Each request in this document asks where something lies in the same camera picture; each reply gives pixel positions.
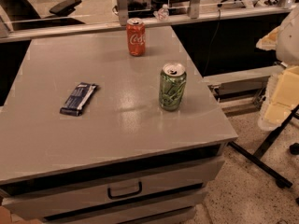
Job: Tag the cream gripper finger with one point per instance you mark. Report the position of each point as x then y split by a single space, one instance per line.
269 41
281 98

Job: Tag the green soda can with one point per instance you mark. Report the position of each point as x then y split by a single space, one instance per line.
173 79

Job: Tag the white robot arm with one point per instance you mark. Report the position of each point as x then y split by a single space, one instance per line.
287 50

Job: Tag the red cola can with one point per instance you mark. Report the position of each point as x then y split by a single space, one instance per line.
135 29

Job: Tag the clear plastic water bottle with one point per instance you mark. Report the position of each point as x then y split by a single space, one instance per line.
162 14

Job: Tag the grey drawer cabinet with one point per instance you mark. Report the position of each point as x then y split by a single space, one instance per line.
57 168

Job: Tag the blue snack bar wrapper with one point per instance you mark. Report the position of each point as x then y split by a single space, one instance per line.
74 104

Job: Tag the black drawer handle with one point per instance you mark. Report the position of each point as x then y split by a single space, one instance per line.
124 189

